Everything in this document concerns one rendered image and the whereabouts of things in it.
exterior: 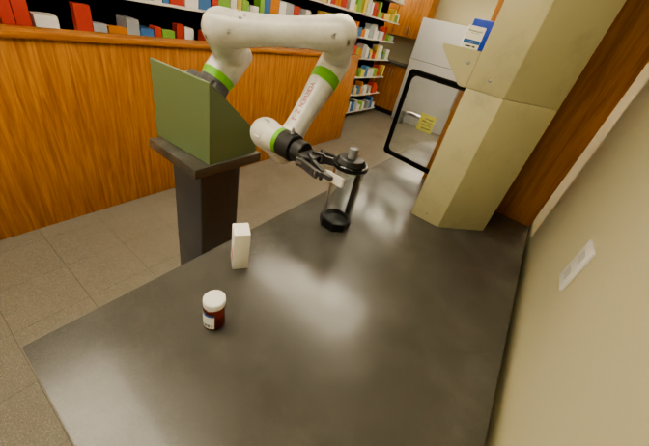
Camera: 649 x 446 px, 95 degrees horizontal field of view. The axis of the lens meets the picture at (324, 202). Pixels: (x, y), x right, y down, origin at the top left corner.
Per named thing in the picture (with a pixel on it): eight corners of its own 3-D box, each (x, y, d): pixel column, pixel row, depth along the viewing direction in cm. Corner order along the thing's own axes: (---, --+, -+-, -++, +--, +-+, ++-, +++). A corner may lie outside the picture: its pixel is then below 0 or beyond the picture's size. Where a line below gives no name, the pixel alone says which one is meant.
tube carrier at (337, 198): (356, 222, 100) (375, 165, 89) (338, 235, 92) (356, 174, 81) (330, 207, 105) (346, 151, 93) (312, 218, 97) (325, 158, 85)
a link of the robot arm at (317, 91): (304, 71, 116) (327, 78, 112) (314, 90, 127) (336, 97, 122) (257, 150, 112) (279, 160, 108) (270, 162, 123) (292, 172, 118)
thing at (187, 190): (144, 290, 169) (119, 143, 122) (217, 252, 205) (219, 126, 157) (194, 347, 149) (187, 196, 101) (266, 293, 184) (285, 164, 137)
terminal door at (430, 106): (436, 178, 136) (477, 88, 115) (382, 151, 151) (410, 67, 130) (437, 178, 136) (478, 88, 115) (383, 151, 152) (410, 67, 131)
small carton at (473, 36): (475, 50, 95) (485, 29, 92) (476, 50, 91) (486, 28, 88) (460, 46, 96) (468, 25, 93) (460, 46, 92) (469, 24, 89)
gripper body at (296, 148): (289, 140, 93) (311, 153, 89) (306, 136, 99) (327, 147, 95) (285, 162, 97) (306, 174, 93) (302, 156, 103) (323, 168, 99)
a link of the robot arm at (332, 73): (331, 30, 115) (358, 45, 115) (328, 50, 128) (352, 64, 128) (308, 69, 113) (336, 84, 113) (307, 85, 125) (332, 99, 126)
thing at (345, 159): (369, 171, 90) (376, 151, 86) (353, 180, 83) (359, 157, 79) (345, 159, 93) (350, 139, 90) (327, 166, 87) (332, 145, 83)
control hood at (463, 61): (485, 84, 114) (498, 55, 109) (465, 88, 90) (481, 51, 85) (456, 75, 119) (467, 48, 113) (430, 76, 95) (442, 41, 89)
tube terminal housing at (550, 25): (491, 213, 128) (620, 3, 88) (474, 246, 104) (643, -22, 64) (436, 188, 139) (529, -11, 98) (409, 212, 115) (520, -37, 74)
